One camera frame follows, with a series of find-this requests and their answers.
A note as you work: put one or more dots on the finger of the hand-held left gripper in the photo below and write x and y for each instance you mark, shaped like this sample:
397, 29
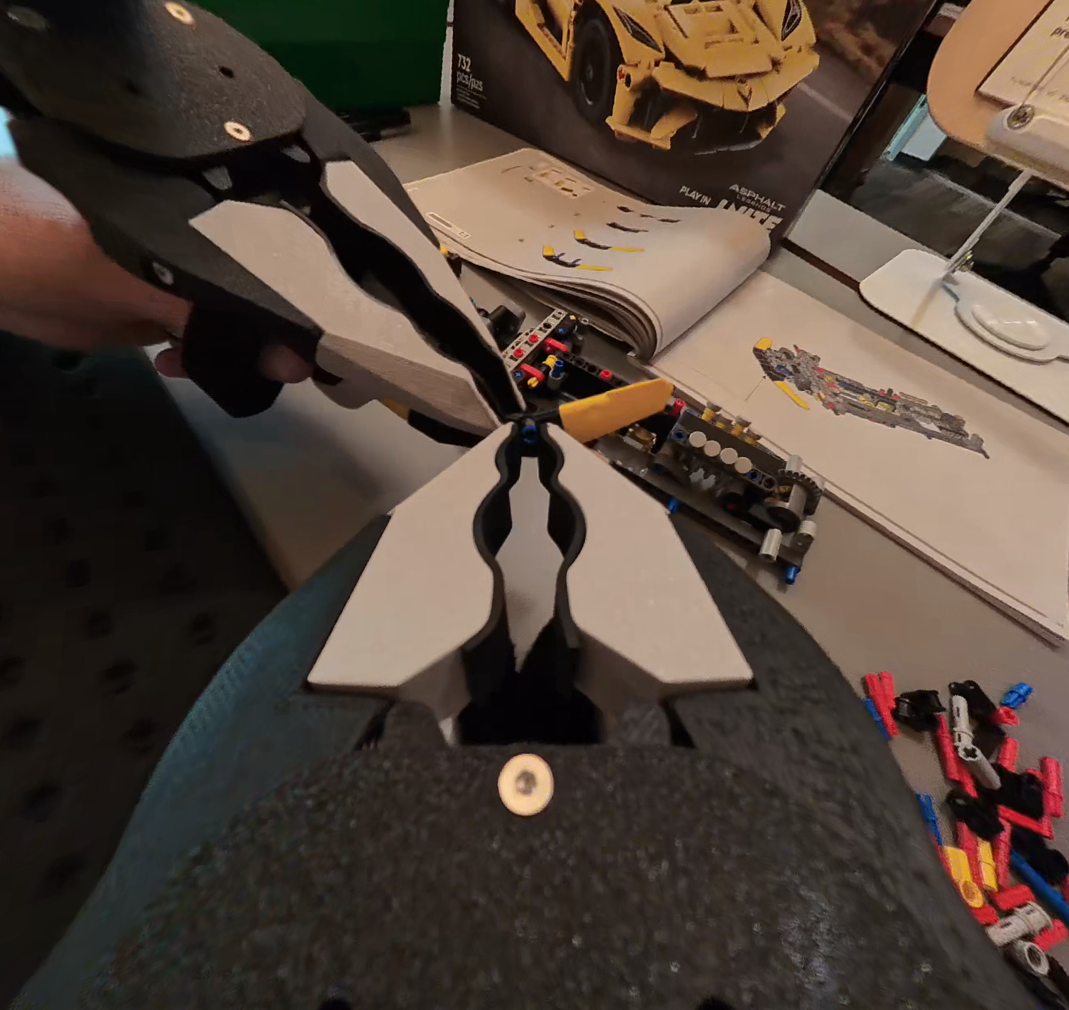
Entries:
392, 225
334, 308

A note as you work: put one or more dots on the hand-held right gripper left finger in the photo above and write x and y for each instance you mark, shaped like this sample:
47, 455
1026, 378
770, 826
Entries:
417, 592

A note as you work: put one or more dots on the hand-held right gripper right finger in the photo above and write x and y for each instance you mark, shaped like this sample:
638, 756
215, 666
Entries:
643, 592

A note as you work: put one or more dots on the yellow lego panel piece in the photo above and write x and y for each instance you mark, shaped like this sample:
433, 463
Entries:
618, 409

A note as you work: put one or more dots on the lego car chassis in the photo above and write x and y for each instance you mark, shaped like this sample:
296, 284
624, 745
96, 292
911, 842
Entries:
726, 475

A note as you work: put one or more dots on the lego set box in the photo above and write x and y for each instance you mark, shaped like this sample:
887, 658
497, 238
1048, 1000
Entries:
668, 24

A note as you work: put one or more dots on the pile of red blue lego pins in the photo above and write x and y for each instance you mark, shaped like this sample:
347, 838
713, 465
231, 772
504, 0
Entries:
994, 793

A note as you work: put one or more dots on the person's left hand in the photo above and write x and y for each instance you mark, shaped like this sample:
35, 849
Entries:
67, 275

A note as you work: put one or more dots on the instruction booklet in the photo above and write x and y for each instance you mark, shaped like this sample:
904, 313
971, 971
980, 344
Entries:
584, 216

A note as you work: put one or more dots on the green plastic bin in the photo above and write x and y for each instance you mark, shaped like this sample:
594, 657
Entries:
334, 16

